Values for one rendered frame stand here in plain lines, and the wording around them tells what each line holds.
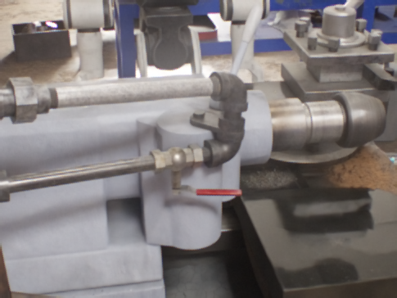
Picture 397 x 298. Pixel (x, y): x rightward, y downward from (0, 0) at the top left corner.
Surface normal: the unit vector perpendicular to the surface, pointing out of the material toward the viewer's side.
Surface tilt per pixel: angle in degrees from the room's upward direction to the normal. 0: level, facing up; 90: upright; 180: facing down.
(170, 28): 90
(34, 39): 90
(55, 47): 90
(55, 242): 66
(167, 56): 90
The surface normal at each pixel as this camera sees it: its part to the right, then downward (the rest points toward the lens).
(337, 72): 0.15, 0.46
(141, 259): 0.16, -0.02
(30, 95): 0.47, -0.17
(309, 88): 0.00, -0.89
